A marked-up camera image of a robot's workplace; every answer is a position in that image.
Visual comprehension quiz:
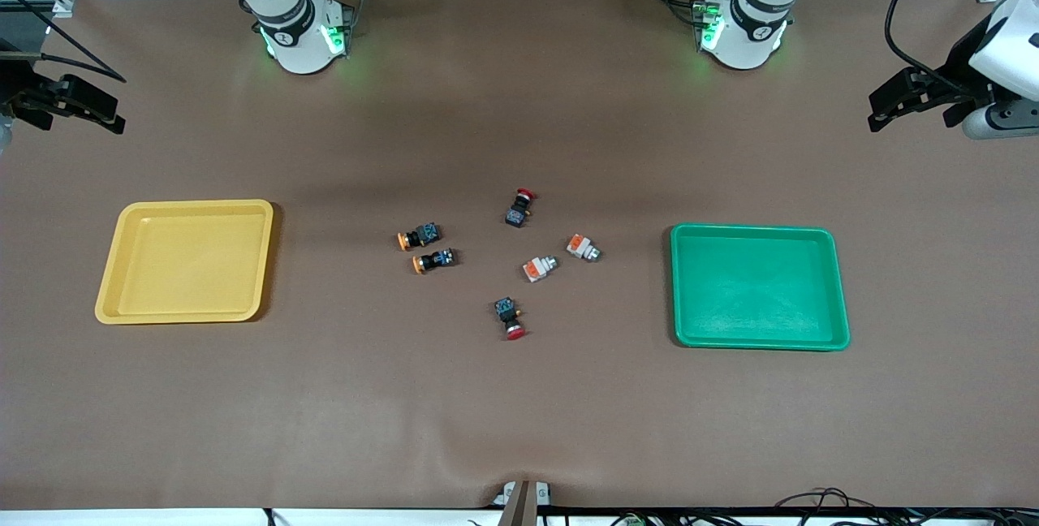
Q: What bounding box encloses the brown table mat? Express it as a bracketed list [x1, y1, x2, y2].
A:
[0, 0, 1039, 511]

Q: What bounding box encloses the green plastic tray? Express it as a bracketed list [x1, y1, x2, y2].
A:
[670, 223, 851, 351]

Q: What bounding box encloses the yellow plastic tray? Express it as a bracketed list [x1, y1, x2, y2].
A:
[95, 200, 275, 325]

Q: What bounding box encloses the yellow-capped black push button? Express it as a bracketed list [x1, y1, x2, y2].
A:
[397, 222, 443, 252]
[412, 248, 458, 275]

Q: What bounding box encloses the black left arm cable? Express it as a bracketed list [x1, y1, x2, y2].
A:
[884, 0, 1001, 98]

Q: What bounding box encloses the black cable bundle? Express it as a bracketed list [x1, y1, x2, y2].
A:
[771, 487, 1039, 526]

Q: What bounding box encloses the red-capped black push button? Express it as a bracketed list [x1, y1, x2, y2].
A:
[494, 296, 527, 340]
[504, 188, 538, 228]

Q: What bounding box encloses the metal table edge bracket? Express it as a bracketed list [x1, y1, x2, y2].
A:
[494, 480, 553, 526]

